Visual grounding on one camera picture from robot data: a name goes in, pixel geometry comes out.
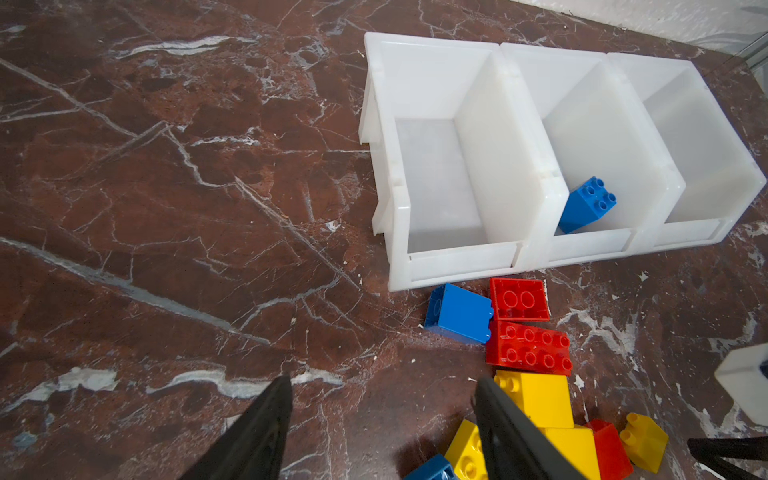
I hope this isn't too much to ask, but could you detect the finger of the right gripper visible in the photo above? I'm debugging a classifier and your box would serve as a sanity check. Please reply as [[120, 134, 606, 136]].
[[687, 436, 767, 480]]

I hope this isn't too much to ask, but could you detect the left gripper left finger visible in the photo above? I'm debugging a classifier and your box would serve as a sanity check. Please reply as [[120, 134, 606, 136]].
[[182, 376, 293, 479]]

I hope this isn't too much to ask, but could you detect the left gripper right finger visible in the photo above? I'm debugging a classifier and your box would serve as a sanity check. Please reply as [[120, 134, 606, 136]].
[[472, 377, 583, 480]]

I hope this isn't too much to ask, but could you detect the yellow small brick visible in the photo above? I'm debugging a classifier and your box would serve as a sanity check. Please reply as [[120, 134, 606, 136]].
[[619, 413, 669, 473]]

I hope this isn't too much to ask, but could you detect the dark blue small brick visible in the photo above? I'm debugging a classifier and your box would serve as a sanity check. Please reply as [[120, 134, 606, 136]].
[[404, 454, 458, 480]]

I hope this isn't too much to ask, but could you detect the red small brick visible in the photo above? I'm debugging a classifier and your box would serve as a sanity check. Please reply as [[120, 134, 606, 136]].
[[586, 419, 633, 480]]

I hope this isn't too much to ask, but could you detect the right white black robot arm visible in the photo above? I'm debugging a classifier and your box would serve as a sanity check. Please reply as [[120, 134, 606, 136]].
[[687, 343, 767, 479]]

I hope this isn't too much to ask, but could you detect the red long studded brick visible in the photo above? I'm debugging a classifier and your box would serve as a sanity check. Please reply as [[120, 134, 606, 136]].
[[486, 321, 573, 376]]

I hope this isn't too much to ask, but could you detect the red hollow brick upside down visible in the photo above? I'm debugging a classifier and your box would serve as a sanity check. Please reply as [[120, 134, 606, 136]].
[[489, 277, 551, 322]]

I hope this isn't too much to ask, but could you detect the white left bin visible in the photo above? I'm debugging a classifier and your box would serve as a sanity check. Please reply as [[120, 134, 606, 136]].
[[358, 32, 567, 292]]

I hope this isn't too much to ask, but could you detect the white bin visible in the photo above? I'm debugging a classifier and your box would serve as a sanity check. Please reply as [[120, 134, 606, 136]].
[[501, 43, 685, 268], [358, 32, 567, 292], [608, 53, 766, 252]]

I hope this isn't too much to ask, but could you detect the white right bin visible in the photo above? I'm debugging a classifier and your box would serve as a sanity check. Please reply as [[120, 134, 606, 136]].
[[608, 53, 766, 252]]

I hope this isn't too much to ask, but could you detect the white middle bin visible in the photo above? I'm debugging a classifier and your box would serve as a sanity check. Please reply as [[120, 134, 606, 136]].
[[501, 43, 685, 268]]

